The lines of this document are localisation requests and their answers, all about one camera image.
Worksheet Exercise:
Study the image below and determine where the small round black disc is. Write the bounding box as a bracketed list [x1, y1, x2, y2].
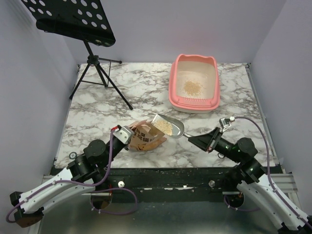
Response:
[69, 152, 77, 159]

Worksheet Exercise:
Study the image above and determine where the black perforated music stand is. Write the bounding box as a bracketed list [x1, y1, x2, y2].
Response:
[22, 0, 133, 109]

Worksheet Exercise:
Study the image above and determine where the tan cat litter pile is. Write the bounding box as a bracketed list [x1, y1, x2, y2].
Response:
[183, 81, 202, 96]

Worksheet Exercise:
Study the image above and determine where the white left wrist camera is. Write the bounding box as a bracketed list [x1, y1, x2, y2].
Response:
[113, 126, 134, 145]

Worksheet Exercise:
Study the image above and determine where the beige cat litter bag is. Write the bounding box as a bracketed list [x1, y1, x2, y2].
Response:
[128, 120, 167, 152]

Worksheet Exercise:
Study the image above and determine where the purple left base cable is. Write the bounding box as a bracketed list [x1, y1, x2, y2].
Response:
[91, 187, 138, 215]

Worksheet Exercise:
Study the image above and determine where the pink plastic litter box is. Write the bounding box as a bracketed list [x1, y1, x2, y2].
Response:
[169, 54, 220, 114]

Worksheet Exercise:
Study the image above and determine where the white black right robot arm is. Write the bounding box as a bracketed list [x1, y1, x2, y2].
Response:
[188, 127, 312, 234]

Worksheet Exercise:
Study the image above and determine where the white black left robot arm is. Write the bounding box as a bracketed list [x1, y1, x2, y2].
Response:
[6, 133, 131, 228]

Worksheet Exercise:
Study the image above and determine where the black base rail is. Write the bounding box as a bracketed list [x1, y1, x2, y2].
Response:
[108, 167, 244, 207]

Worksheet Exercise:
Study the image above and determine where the silver metal scoop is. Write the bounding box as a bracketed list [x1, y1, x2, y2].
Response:
[151, 114, 191, 139]

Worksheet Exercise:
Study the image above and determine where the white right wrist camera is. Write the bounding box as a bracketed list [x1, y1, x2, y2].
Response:
[219, 117, 235, 133]

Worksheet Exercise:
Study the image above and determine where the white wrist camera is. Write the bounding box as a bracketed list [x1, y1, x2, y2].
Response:
[113, 126, 134, 145]
[219, 117, 235, 133]

